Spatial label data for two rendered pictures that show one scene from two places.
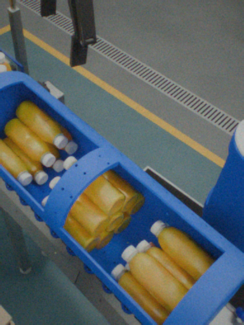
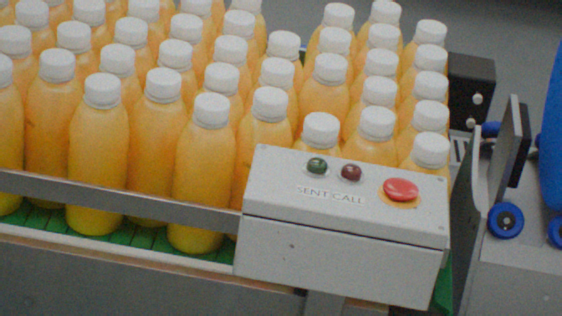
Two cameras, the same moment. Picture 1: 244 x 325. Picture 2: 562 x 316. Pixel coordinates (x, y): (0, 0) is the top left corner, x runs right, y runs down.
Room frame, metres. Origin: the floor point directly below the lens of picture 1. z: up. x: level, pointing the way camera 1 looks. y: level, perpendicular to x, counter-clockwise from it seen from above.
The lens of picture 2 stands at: (0.20, 1.43, 1.73)
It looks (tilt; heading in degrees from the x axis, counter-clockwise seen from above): 34 degrees down; 320
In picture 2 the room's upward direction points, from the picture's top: 10 degrees clockwise
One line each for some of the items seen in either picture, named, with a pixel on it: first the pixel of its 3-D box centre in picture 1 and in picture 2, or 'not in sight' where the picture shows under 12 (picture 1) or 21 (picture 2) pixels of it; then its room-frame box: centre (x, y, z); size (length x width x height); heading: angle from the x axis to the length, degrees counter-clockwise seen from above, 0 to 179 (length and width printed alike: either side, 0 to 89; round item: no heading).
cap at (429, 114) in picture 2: not in sight; (431, 114); (0.95, 0.59, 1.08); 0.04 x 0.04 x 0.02
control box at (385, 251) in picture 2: not in sight; (340, 225); (0.86, 0.79, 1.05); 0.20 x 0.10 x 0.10; 49
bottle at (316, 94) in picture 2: not in sight; (318, 133); (1.08, 0.64, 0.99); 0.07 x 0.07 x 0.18
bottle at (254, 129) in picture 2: not in sight; (258, 170); (1.04, 0.76, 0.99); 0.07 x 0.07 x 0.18
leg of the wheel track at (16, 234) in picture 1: (18, 240); not in sight; (0.85, 0.44, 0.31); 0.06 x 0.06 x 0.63; 49
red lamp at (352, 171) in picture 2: not in sight; (351, 171); (0.87, 0.78, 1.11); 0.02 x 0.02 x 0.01
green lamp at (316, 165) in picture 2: not in sight; (317, 165); (0.89, 0.80, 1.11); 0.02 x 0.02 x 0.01
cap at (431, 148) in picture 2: not in sight; (431, 147); (0.90, 0.64, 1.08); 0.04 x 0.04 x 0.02
